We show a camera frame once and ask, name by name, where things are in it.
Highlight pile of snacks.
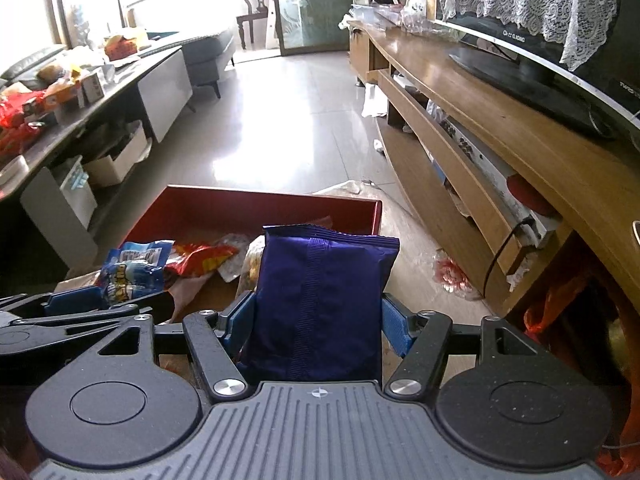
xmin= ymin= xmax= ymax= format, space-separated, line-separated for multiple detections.
xmin=0 ymin=25 xmax=151 ymax=158

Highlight clear bag of yellow snacks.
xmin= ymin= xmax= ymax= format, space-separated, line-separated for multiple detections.
xmin=235 ymin=235 xmax=266 ymax=296

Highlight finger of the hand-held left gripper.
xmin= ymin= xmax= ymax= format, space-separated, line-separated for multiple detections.
xmin=0 ymin=284 xmax=140 ymax=358

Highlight white bin with blue items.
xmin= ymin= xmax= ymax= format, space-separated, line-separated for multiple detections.
xmin=52 ymin=155 xmax=98 ymax=228

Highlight black television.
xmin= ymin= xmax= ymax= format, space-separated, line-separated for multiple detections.
xmin=434 ymin=0 xmax=640 ymax=138

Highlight purple snack packet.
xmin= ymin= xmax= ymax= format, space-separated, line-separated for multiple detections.
xmin=235 ymin=225 xmax=401 ymax=383

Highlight red round object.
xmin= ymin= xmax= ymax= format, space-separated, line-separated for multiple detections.
xmin=506 ymin=174 xmax=552 ymax=216

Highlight large red chip bag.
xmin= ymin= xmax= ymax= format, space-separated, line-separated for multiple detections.
xmin=164 ymin=241 xmax=241 ymax=278

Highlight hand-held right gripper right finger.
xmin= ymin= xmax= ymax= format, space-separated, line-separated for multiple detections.
xmin=382 ymin=296 xmax=553 ymax=403

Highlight silver media player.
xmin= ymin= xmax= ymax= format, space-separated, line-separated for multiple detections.
xmin=440 ymin=115 xmax=565 ymax=250

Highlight black cable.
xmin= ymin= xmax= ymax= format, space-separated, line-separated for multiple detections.
xmin=482 ymin=216 xmax=536 ymax=296

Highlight blue snack packet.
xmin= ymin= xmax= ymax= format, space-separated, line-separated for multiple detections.
xmin=97 ymin=240 xmax=176 ymax=308

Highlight dark leather sofa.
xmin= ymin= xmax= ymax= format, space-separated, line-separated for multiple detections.
xmin=0 ymin=45 xmax=66 ymax=92

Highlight silver snack packet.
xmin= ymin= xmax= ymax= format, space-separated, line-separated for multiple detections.
xmin=217 ymin=232 xmax=251 ymax=283

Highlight grey sofa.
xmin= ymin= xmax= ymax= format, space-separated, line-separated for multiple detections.
xmin=127 ymin=27 xmax=237 ymax=100

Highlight orange plastic bag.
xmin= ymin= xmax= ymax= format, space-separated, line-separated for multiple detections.
xmin=522 ymin=270 xmax=640 ymax=480

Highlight grey coffee table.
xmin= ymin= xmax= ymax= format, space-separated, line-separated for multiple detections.
xmin=0 ymin=45 xmax=195 ymax=273

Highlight white storage box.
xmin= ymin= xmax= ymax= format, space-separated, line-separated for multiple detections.
xmin=81 ymin=120 xmax=153 ymax=188

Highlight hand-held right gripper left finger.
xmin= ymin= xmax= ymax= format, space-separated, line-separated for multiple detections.
xmin=75 ymin=290 xmax=258 ymax=403

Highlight glass door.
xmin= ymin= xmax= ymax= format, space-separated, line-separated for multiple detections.
xmin=270 ymin=0 xmax=353 ymax=57

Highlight wooden TV stand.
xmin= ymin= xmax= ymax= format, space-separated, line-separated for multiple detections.
xmin=347 ymin=19 xmax=640 ymax=341

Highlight red cardboard box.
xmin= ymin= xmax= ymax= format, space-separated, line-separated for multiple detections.
xmin=52 ymin=184 xmax=385 ymax=361

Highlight clear plastic bags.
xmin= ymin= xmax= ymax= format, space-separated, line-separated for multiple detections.
xmin=400 ymin=0 xmax=441 ymax=33

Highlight beige snack packet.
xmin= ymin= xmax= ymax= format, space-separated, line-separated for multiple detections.
xmin=167 ymin=274 xmax=221 ymax=323

